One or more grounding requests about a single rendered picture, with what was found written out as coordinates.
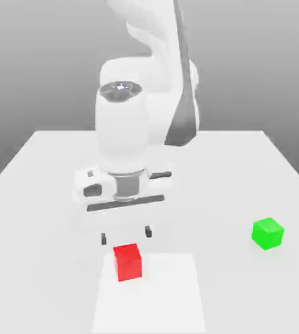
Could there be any small red cube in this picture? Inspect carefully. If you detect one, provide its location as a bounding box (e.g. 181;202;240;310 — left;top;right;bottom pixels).
113;243;143;282

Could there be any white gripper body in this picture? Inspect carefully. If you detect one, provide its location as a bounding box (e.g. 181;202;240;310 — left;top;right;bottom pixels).
73;193;171;234

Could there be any small green cube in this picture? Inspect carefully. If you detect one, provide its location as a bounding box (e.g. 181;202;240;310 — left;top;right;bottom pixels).
251;217;285;251

